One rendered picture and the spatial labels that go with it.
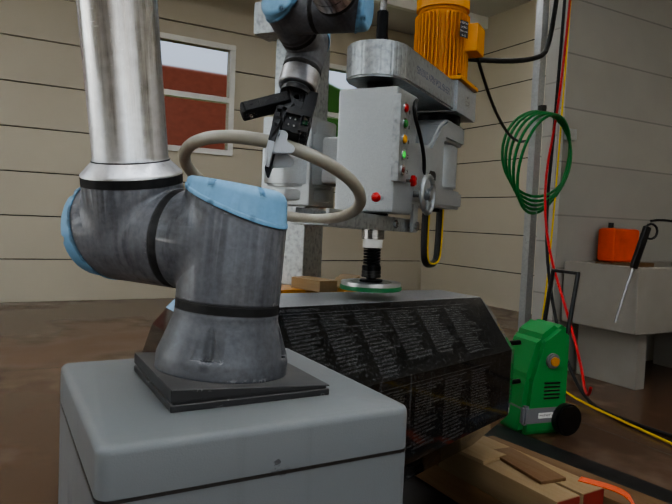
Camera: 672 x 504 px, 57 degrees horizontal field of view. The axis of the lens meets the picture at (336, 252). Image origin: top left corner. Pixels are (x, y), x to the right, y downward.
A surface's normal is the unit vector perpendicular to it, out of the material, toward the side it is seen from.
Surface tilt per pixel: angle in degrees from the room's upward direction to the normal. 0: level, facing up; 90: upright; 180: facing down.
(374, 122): 90
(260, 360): 71
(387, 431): 90
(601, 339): 90
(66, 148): 90
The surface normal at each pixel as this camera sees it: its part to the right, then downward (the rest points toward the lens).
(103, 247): -0.39, 0.32
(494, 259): -0.87, -0.01
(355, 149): -0.45, 0.03
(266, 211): 0.69, 0.00
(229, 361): 0.26, -0.29
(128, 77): 0.40, 0.23
